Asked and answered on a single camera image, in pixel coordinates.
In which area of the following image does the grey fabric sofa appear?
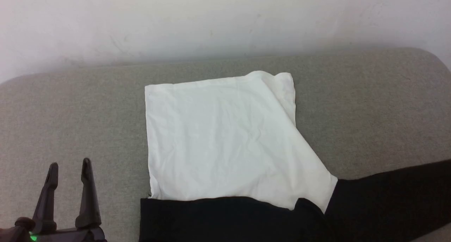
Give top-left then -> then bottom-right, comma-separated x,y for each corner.
0,48 -> 451,242

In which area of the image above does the black and white long-sleeve shirt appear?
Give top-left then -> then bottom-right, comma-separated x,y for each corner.
139,70 -> 451,242

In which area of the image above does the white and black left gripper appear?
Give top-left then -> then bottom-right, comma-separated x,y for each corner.
0,157 -> 107,242

